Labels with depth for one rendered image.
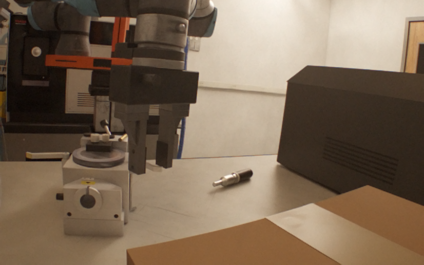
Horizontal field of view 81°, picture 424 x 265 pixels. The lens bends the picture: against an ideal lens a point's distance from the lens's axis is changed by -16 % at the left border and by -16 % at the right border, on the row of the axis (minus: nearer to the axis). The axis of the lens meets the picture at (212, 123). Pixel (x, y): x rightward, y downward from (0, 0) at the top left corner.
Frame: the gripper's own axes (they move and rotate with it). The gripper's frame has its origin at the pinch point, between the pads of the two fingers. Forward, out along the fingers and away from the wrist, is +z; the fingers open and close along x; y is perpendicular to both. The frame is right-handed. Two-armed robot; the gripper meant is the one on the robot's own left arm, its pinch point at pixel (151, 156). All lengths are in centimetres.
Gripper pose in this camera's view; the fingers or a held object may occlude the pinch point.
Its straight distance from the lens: 44.6
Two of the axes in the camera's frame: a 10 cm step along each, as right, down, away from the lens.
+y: 7.7, 1.8, -6.1
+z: -1.0, 9.8, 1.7
